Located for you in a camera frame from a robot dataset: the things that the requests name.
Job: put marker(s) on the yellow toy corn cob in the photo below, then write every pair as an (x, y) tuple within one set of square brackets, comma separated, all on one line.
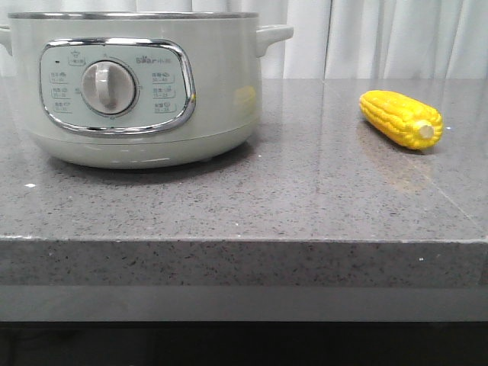
[(404, 120)]

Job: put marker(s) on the pale green electric pot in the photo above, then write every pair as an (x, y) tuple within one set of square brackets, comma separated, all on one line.
[(197, 75)]

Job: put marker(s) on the beige pot control knob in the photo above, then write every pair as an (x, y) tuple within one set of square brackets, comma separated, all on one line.
[(108, 87)]

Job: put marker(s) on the grey white curtain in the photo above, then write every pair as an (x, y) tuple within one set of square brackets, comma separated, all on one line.
[(343, 39)]

